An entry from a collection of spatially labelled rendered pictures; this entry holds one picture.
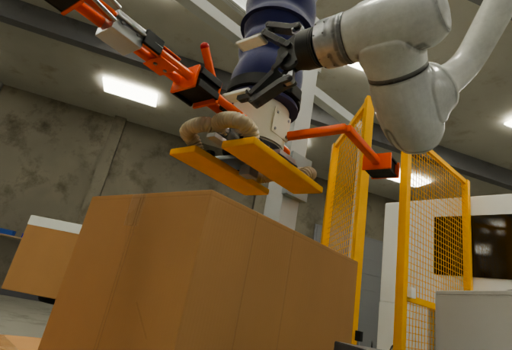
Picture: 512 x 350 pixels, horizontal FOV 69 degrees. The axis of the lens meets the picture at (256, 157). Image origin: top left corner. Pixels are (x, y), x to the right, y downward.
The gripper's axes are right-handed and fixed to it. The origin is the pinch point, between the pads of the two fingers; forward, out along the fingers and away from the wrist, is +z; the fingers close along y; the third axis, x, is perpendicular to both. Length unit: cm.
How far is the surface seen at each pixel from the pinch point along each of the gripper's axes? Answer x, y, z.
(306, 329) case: 31, 48, -7
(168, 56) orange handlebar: -10.4, 0.5, 10.9
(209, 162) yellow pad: 16.6, 13.1, 19.6
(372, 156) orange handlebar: 46.9, 1.0, -12.8
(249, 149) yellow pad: 12.1, 13.1, 2.6
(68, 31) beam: 133, -328, 575
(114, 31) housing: -22.4, 3.1, 11.7
